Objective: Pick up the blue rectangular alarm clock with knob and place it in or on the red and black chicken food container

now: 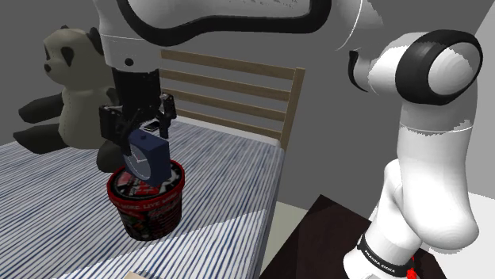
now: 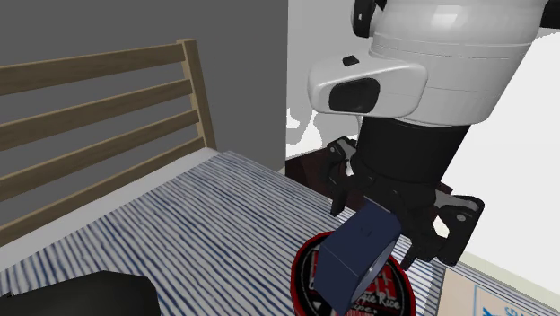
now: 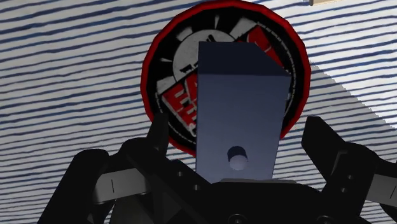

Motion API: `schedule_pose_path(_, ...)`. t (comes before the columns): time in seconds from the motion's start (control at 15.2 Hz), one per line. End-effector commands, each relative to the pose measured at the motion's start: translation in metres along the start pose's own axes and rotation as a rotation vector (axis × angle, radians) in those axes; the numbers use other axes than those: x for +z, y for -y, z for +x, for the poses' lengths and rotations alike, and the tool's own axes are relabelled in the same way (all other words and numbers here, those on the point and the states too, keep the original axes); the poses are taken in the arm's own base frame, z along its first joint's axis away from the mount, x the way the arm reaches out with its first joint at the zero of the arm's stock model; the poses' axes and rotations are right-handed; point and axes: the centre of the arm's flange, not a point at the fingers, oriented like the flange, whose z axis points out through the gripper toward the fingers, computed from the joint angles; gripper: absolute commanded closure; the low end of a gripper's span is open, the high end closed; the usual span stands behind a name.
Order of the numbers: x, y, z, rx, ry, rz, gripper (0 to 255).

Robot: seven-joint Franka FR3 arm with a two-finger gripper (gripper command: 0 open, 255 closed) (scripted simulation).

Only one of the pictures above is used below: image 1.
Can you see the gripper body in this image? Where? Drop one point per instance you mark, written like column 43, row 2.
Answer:
column 137, row 90

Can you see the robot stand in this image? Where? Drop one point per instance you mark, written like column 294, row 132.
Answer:
column 317, row 239

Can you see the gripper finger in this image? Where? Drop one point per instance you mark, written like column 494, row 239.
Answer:
column 167, row 110
column 110, row 123

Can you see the panda plush toy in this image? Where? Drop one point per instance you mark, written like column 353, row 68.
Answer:
column 81, row 104

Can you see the dark phone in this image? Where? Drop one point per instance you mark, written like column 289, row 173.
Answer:
column 151, row 126

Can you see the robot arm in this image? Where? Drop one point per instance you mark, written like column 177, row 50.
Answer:
column 429, row 162

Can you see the bed with striped cover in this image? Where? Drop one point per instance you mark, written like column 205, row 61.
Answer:
column 58, row 212

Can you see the dark blue alarm clock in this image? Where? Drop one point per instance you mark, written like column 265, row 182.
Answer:
column 154, row 164

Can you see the red printed tub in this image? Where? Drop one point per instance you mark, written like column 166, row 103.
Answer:
column 151, row 216

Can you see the beige flat object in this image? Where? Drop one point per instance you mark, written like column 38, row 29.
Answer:
column 135, row 275

